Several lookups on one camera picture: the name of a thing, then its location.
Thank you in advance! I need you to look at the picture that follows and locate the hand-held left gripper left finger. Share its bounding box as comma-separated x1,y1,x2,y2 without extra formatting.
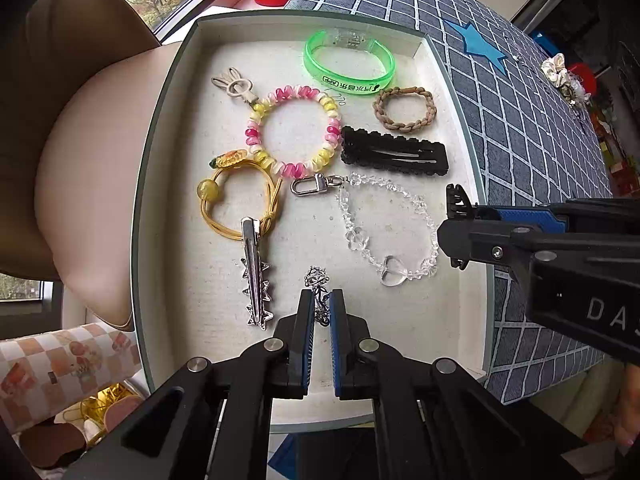
60,289,317,480

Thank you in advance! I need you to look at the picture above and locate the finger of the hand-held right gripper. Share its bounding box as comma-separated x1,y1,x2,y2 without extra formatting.
436,220,566,281
472,199,640,241

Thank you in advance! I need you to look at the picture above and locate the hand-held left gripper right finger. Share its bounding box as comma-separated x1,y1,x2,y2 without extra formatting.
327,288,586,480

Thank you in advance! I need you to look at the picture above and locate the grey tray with white lining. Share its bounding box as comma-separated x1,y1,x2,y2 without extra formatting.
131,9,493,433

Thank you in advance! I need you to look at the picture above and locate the thin chain necklace with pendant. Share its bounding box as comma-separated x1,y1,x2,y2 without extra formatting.
304,266,332,328

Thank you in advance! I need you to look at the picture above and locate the silver spiked hair clip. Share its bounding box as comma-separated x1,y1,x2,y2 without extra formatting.
240,216,275,330

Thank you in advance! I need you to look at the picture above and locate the black scalloped snap hair clip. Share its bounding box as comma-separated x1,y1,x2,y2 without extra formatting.
340,126,449,179

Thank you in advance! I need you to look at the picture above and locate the beige braided hair tie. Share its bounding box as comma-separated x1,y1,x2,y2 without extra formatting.
372,86,437,130

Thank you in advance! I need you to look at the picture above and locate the clear crystal bead chain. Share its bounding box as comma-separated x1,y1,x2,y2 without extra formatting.
290,171,441,287

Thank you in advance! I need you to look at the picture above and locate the yellow hair tie with bead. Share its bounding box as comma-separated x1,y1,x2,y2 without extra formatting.
197,148,285,237

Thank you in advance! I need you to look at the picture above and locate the green translucent bracelet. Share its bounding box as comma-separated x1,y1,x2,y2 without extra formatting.
303,30,398,96

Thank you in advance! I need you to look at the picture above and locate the pink yellow spiral hair tie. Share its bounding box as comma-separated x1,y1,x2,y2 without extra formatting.
244,84,342,179

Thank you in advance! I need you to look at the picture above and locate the beige bunny hair clip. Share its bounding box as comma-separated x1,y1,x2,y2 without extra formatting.
211,66,258,106

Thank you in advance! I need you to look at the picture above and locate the person's right hand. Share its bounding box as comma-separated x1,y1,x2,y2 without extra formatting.
616,365,640,461

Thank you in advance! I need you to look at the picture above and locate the grey checked cloth with stars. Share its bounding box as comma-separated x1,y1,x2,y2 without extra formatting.
284,0,621,406

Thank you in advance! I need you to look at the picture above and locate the cream sofa cushion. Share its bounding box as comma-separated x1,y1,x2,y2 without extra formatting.
530,365,626,446

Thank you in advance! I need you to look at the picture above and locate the row of coloured boxes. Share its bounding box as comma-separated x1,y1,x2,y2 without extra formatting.
590,110,640,197

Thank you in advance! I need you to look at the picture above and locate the white scrunchie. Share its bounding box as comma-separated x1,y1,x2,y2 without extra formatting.
541,53,567,87

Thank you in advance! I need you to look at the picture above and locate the red plastic chair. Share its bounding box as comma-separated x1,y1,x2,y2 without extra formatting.
567,62,598,91

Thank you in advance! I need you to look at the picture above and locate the dark cabinet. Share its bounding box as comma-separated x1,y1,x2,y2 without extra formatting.
510,0,640,66

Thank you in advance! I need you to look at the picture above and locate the checked printed cushion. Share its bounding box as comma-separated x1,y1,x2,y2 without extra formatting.
0,322,143,433

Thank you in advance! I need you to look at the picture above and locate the beige leather chair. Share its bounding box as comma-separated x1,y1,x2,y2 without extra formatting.
0,0,176,331

